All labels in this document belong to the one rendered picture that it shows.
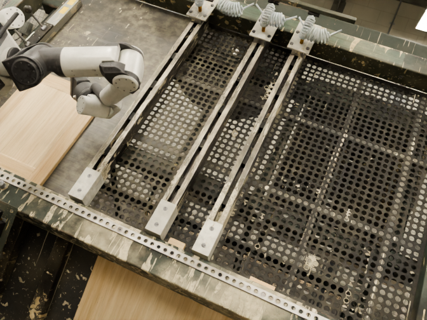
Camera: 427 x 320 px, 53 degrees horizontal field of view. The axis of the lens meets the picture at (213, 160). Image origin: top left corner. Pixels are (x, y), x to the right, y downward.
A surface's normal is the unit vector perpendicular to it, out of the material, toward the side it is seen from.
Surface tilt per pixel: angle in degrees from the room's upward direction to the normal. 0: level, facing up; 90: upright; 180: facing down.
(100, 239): 60
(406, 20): 90
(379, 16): 90
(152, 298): 90
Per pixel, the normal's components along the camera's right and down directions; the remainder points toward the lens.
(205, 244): 0.01, -0.52
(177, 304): -0.20, -0.06
